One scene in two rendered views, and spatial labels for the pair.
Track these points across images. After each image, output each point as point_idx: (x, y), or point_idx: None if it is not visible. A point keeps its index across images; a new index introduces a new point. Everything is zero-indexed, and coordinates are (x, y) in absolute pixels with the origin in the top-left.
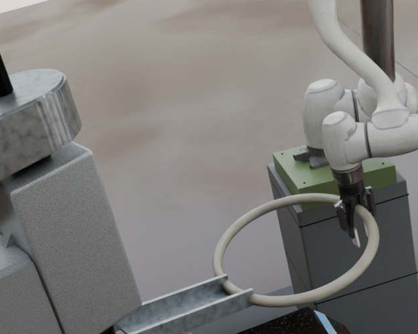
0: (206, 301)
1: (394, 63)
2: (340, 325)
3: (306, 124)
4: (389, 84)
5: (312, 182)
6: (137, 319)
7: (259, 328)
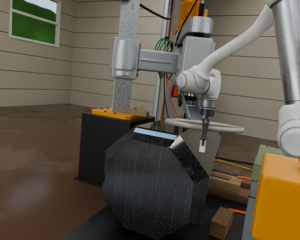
0: (198, 119)
1: (288, 85)
2: (169, 145)
3: None
4: (207, 56)
5: (264, 147)
6: (197, 108)
7: (183, 130)
